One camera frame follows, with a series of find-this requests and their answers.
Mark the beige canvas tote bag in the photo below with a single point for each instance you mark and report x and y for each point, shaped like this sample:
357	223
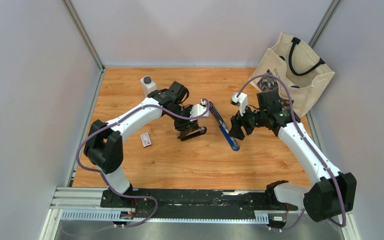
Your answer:
305	74

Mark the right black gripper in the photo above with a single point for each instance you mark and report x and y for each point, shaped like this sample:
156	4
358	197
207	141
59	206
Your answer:
237	121

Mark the red white staple box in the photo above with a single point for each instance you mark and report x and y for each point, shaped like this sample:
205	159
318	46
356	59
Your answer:
145	139

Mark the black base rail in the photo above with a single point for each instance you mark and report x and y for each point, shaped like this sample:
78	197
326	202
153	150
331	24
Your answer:
197	203

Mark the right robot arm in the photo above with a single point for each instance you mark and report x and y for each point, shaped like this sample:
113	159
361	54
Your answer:
332	192

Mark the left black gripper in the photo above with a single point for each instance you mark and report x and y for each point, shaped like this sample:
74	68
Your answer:
187	125

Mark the white plastic bottle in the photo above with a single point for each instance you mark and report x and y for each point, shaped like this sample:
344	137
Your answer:
148	86

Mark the blue stapler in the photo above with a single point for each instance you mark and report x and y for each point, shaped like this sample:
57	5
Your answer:
223	128

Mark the black stapler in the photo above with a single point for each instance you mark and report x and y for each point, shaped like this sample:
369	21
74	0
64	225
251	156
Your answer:
184	136

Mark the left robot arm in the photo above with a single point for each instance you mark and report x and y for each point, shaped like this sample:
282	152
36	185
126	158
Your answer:
104	145

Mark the white slotted cable duct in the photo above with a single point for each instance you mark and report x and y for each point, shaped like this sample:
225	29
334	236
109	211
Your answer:
119	216

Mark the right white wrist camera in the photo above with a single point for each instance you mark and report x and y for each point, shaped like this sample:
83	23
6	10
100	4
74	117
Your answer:
241	101

